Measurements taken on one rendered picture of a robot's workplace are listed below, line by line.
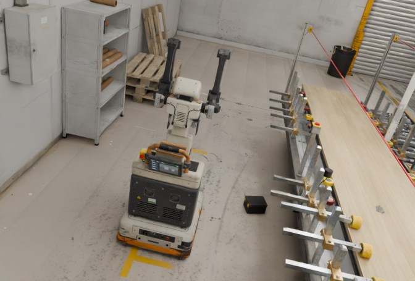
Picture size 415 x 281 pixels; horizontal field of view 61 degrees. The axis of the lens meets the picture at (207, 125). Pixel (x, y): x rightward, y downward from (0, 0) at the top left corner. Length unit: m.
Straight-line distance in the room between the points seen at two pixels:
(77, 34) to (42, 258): 2.21
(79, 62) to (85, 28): 0.39
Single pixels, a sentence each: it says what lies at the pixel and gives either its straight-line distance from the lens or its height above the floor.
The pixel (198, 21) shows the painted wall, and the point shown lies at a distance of 10.15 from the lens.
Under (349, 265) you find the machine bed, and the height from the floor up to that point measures 0.77.
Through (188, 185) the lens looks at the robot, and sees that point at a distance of 2.74.
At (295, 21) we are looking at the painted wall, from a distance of 10.06.
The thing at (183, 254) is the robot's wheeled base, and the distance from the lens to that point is 3.09.
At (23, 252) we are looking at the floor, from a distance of 3.27.
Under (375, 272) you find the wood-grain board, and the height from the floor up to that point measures 0.90.
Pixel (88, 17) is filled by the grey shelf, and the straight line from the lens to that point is 3.96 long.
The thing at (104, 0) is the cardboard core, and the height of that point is 1.60.
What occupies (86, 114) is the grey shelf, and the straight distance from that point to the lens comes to 4.34.
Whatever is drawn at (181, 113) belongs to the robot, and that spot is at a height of 1.14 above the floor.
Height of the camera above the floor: 2.35
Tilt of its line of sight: 27 degrees down
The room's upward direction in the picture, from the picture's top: 11 degrees clockwise
